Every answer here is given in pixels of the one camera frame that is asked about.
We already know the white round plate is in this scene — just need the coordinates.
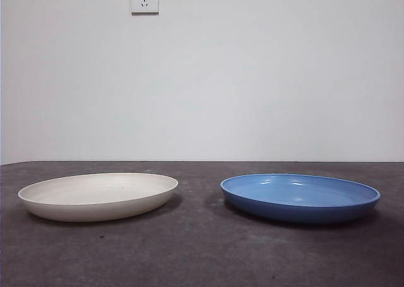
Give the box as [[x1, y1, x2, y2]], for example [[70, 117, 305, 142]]
[[17, 172, 179, 223]]

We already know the blue round plate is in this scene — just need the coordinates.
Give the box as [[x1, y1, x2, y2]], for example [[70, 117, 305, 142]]
[[220, 173, 381, 226]]

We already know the white wall power socket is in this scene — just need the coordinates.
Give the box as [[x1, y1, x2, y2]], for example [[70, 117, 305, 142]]
[[131, 0, 160, 16]]

